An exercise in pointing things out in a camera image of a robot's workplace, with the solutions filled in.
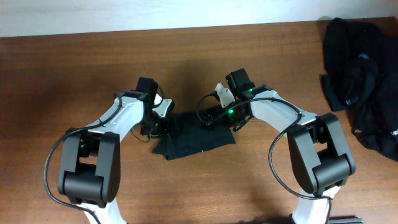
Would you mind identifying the pile of black clothes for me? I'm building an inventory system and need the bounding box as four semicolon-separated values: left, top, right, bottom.
321;17;397;161

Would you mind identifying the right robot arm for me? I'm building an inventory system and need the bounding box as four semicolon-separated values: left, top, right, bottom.
196;68;362;223

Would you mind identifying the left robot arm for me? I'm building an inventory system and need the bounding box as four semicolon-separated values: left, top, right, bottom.
57;77;174;223

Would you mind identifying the black t-shirt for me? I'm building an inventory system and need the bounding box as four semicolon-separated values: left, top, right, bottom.
152;112;236;161

